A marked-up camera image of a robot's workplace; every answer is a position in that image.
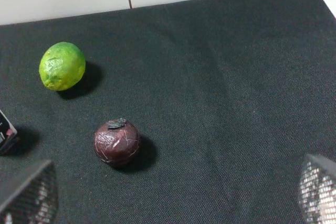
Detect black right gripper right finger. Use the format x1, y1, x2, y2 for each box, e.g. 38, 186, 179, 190
298, 154, 335, 223

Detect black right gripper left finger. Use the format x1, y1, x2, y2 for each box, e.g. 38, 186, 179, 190
1, 160, 58, 223

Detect green lime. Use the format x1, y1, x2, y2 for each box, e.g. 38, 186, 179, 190
39, 41, 86, 91

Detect black red patterned box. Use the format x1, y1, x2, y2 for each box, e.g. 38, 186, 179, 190
1, 111, 18, 156

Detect black table cloth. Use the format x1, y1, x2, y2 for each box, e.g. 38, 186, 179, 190
1, 0, 335, 223

